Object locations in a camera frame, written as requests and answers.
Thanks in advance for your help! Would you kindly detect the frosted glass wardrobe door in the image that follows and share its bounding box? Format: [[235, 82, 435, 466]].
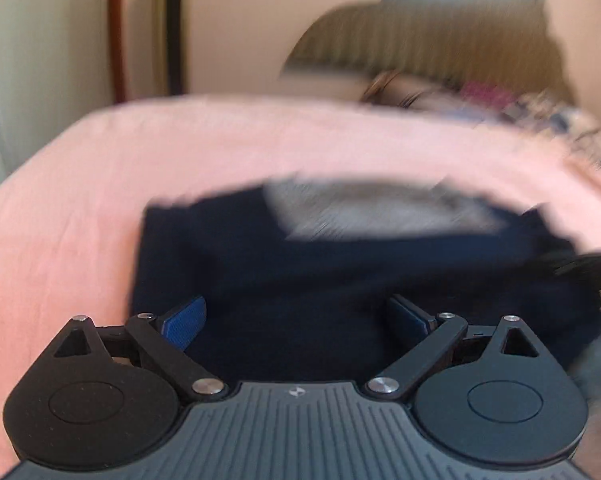
[[0, 0, 115, 204]]

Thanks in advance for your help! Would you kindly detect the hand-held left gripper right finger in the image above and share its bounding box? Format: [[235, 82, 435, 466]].
[[364, 294, 543, 404]]

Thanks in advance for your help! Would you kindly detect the pink bed sheet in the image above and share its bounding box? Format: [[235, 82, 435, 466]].
[[0, 93, 601, 480]]

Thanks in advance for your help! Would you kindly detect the beige padded headboard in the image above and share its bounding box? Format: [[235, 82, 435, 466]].
[[279, 2, 577, 107]]

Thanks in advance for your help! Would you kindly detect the brown wooden frame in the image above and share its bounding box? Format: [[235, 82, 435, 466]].
[[106, 0, 130, 106]]

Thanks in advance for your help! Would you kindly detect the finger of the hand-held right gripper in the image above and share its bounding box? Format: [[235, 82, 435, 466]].
[[550, 252, 601, 292]]

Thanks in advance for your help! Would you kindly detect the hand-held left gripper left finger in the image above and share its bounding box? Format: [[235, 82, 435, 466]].
[[51, 295, 227, 404]]

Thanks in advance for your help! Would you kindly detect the gold and black frame strip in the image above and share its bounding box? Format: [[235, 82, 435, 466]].
[[152, 0, 189, 96]]

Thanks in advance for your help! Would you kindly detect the navy and grey knit sweater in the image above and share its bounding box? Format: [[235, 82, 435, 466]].
[[129, 174, 601, 397]]

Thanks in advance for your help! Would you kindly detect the patterned bedding pile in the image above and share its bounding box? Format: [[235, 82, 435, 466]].
[[358, 69, 601, 179]]

